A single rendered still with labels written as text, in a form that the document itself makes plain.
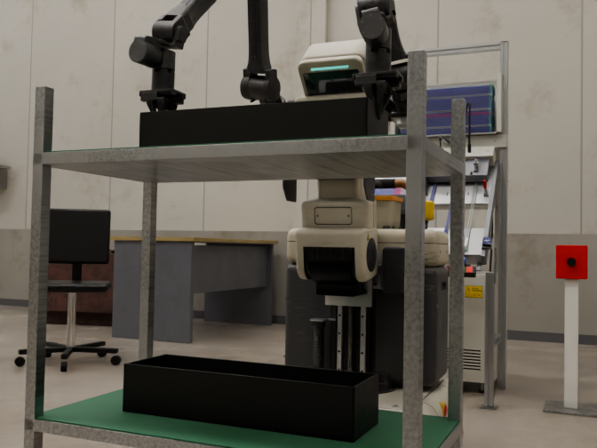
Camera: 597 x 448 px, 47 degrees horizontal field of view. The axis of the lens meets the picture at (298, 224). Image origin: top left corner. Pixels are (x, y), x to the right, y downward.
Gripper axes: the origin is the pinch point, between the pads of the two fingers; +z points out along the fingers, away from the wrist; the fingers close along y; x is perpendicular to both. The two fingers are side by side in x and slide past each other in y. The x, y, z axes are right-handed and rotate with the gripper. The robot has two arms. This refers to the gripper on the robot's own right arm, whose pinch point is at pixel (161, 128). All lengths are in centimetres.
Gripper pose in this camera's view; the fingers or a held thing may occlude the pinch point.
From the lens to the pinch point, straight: 178.8
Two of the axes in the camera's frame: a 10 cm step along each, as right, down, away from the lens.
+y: 9.3, 0.1, -3.8
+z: -0.3, 10.0, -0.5
